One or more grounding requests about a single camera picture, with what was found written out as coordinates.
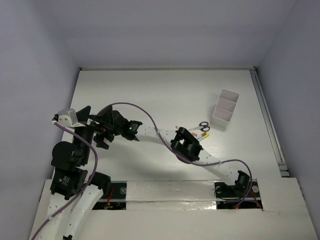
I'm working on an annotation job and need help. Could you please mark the yellow tipped white marker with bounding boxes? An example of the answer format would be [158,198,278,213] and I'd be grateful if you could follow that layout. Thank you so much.
[198,133,210,141]

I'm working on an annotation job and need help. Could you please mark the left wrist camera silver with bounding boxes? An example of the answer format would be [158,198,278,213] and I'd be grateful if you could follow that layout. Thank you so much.
[52,108,85,128]

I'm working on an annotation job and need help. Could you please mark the pink tipped white marker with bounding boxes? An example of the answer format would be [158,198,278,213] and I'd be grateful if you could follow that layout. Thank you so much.
[175,125,198,137]

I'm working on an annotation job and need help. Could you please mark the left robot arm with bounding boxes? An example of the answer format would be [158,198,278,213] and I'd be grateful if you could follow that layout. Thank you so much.
[39,106,111,240]

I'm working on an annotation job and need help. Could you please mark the white front platform board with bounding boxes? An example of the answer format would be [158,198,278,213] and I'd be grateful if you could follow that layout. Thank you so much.
[29,176,315,240]

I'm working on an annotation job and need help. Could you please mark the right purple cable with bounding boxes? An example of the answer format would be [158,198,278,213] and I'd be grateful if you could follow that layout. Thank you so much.
[97,102,253,209]

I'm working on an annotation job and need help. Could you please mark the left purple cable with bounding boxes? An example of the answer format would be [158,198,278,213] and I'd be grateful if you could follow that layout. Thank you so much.
[30,122,99,240]

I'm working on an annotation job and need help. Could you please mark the black handled scissors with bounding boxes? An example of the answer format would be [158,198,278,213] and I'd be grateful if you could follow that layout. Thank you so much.
[188,121,211,132]

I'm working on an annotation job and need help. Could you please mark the brown tipped white marker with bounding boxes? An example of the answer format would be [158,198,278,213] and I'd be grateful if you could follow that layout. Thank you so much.
[196,132,207,139]

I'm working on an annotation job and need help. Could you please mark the right side aluminium rail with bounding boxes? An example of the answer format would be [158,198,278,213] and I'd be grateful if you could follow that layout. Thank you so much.
[249,69,291,178]

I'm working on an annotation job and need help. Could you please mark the purple cable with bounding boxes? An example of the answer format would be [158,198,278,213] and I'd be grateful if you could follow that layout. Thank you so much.
[97,102,253,209]
[30,122,99,240]

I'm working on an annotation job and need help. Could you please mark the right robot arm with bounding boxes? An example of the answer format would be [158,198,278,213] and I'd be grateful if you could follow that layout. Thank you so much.
[89,108,252,198]

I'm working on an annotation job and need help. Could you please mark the white compartment pen holder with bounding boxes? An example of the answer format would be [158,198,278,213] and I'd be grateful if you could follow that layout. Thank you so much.
[210,89,240,129]

